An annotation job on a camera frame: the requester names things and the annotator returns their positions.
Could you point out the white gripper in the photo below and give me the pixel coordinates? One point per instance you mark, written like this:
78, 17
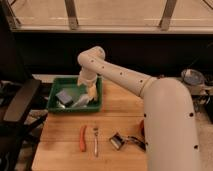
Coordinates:
87, 82

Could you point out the white grey towel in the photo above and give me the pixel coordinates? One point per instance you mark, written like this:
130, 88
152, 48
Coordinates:
82, 101

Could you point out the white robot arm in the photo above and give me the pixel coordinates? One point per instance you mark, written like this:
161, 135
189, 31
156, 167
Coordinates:
171, 137

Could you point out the orange bowl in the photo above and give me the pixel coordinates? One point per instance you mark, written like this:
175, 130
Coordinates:
141, 126

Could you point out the yellow banana peel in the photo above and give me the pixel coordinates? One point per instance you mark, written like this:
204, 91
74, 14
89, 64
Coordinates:
93, 95

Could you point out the green plastic tray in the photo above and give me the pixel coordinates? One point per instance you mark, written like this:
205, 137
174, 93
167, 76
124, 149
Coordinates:
69, 85

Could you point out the blue sponge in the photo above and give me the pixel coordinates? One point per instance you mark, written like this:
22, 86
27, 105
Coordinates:
64, 98

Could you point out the orange carrot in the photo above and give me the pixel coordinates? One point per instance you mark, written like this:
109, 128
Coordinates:
82, 142

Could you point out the silver fork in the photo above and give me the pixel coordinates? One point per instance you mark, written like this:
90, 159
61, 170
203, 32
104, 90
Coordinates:
95, 129

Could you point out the black office chair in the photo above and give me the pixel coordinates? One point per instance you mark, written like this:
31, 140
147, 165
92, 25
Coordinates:
13, 129

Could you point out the round metal dish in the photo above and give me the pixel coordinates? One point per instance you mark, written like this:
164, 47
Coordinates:
192, 77

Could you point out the black handled knife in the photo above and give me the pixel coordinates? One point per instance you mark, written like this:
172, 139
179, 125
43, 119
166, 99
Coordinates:
138, 142

